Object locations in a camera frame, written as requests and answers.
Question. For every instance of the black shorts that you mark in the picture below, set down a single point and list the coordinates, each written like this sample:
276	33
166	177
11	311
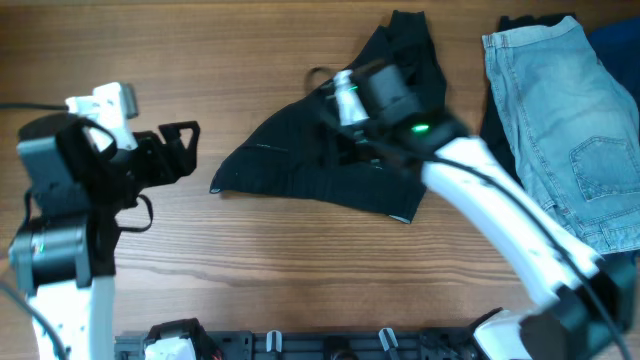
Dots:
294	153

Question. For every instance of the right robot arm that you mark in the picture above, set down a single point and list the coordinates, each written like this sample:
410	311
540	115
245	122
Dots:
581	302

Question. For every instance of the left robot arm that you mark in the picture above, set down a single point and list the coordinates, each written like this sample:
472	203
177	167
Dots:
64	259

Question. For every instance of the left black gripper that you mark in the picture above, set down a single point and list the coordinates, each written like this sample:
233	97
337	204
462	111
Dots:
183	158

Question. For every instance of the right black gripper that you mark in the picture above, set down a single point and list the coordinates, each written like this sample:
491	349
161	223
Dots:
336	133

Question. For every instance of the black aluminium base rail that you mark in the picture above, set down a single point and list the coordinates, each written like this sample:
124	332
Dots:
417	345

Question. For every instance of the light blue denim shorts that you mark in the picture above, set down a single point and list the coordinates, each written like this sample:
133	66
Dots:
572	128

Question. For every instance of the dark blue garment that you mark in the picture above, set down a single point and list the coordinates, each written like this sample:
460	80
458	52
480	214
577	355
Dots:
617	47

